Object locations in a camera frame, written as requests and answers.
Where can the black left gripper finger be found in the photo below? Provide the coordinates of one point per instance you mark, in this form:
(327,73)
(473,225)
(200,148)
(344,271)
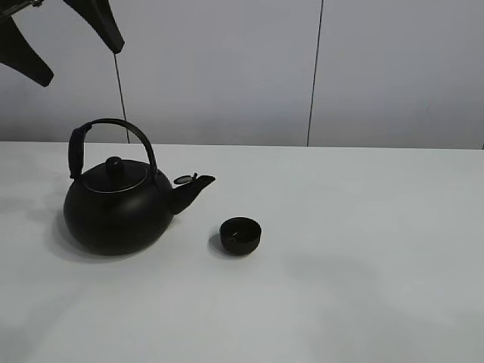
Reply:
(17,54)
(98,14)

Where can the black round teapot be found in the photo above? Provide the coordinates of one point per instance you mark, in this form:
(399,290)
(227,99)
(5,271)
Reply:
(123,206)

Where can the small black teacup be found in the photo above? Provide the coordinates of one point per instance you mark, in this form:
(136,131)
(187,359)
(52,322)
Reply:
(240,236)

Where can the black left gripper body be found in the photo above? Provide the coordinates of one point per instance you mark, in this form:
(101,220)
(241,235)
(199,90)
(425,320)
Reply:
(11,7)

